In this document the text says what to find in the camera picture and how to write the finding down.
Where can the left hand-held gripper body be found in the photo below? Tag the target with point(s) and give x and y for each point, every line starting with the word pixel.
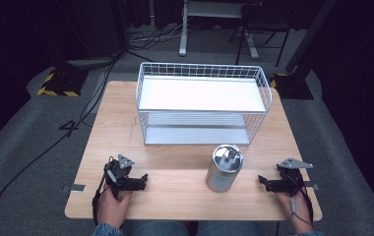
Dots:
pixel 122 171

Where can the black slanted stand pole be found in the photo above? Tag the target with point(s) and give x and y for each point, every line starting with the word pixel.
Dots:
pixel 309 36

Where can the grey tape strip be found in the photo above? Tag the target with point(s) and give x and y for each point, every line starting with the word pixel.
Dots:
pixel 313 186
pixel 75 188

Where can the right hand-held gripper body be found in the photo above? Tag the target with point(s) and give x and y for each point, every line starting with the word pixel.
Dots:
pixel 291 178

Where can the person's left hand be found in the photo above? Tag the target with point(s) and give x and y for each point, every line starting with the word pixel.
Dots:
pixel 112 207

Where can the silver metal can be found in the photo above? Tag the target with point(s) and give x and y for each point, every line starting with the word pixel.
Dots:
pixel 225 167

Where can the black chair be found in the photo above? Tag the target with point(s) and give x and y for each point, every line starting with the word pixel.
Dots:
pixel 263 23

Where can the black yellow-striped stand base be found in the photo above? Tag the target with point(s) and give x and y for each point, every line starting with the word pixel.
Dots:
pixel 293 87
pixel 64 82

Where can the white metal desk frame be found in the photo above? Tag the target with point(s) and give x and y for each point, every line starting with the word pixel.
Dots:
pixel 185 32

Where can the person's right hand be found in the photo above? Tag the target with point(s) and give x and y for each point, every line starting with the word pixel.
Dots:
pixel 293 206

